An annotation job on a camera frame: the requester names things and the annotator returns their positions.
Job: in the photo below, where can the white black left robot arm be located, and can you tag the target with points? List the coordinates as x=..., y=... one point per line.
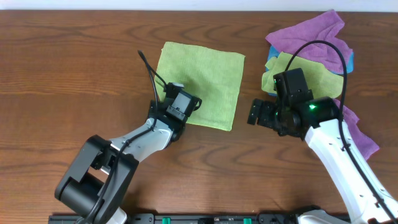
x=98, y=178

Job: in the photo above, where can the upper purple microfiber cloth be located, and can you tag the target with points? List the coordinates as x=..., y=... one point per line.
x=323, y=27

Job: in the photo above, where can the green microfiber cloth with tag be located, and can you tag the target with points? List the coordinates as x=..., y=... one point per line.
x=212, y=75

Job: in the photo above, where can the purple microfiber cloth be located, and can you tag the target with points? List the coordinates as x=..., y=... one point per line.
x=366, y=146
x=323, y=27

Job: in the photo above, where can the crumpled green microfiber cloth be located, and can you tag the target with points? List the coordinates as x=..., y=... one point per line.
x=320, y=80

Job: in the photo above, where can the lower purple microfiber cloth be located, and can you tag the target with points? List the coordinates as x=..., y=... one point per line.
x=366, y=146

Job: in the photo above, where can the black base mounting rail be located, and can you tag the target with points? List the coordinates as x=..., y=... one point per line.
x=311, y=214

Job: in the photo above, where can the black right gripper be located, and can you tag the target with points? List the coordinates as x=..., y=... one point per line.
x=263, y=119

